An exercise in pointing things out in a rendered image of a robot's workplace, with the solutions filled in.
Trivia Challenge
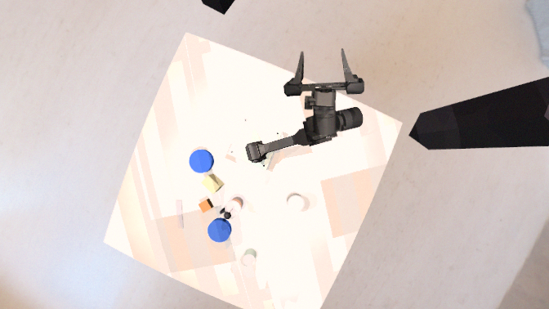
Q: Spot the glass french press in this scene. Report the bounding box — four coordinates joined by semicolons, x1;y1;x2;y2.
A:
220;194;245;219

